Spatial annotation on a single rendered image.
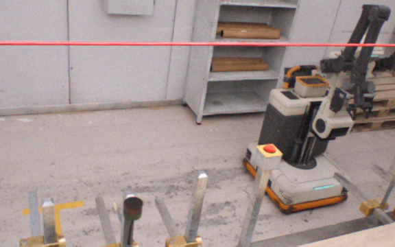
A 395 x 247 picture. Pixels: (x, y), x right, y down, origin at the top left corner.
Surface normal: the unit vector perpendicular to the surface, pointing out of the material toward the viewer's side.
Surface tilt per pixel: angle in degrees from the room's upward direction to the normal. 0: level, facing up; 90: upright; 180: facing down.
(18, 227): 0
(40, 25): 90
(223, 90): 90
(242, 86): 90
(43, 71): 90
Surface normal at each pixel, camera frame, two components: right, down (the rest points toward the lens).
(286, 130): 0.37, 0.50
